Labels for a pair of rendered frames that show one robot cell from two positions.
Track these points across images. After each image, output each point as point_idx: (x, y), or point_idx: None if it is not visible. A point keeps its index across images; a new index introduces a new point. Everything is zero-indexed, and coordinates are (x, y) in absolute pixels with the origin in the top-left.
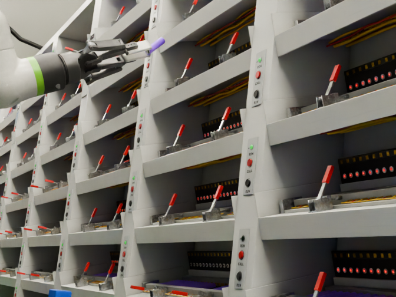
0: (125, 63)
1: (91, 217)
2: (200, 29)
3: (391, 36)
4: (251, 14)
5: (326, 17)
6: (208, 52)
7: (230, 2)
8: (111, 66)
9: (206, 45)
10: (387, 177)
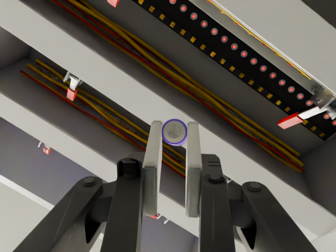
0: (212, 174)
1: None
2: (255, 159)
3: None
4: (159, 66)
5: None
6: (315, 157)
7: (76, 50)
8: (221, 226)
9: (306, 165)
10: None
